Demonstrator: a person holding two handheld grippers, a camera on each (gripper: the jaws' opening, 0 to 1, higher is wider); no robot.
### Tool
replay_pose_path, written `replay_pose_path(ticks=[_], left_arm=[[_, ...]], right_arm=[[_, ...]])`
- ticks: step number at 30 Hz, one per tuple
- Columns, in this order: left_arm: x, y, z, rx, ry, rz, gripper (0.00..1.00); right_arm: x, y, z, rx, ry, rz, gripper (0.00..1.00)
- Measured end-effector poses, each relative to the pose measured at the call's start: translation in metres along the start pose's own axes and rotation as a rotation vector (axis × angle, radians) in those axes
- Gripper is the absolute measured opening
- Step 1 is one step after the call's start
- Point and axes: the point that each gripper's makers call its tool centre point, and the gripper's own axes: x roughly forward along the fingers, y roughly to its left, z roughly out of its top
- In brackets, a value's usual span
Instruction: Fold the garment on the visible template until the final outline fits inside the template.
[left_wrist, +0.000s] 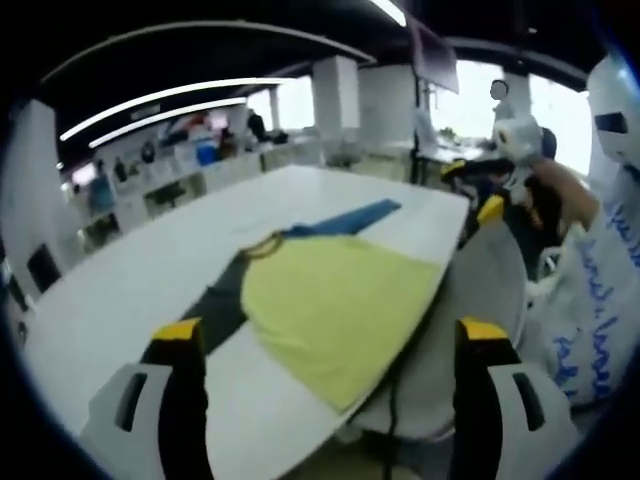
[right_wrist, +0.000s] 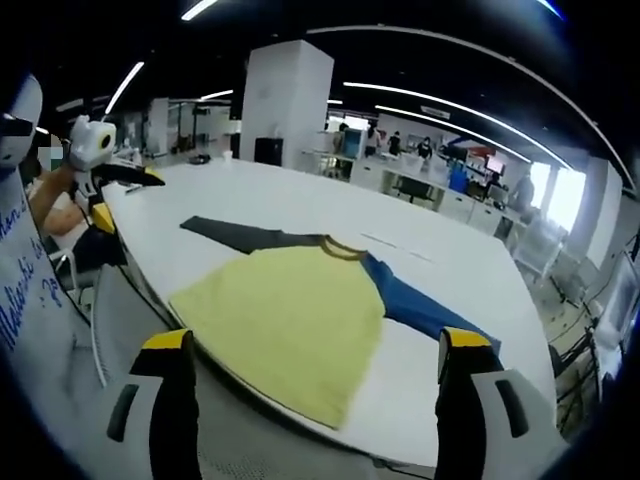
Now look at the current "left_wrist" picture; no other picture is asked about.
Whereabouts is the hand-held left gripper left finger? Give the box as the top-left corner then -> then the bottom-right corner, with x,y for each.
79,316 -> 211,480

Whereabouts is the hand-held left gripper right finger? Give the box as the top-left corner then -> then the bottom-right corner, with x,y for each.
449,315 -> 584,480

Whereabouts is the yellow blue grey garment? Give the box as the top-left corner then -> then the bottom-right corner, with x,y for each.
182,198 -> 444,414

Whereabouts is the person's right hand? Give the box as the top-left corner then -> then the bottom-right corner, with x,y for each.
538,157 -> 602,241

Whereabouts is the white chest device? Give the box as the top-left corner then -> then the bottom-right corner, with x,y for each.
584,53 -> 640,169

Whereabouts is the black stand with dark panel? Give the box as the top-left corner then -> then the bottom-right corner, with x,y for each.
405,12 -> 461,189

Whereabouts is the black cabinet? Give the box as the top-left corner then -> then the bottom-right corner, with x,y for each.
27,244 -> 62,295

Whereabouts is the white cabinet row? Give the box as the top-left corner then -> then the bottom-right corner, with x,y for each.
59,144 -> 326,236

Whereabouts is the black chair under counter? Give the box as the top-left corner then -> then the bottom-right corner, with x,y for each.
147,182 -> 187,207

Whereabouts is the white booth with teal panel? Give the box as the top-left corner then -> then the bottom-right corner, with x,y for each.
89,174 -> 117,212

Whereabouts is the white square pillar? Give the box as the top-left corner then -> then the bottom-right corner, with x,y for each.
7,99 -> 66,281

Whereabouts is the long ceiling light strip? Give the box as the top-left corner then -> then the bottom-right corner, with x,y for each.
88,97 -> 249,150
59,77 -> 301,142

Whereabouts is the black cable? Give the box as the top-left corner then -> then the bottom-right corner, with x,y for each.
377,367 -> 401,480

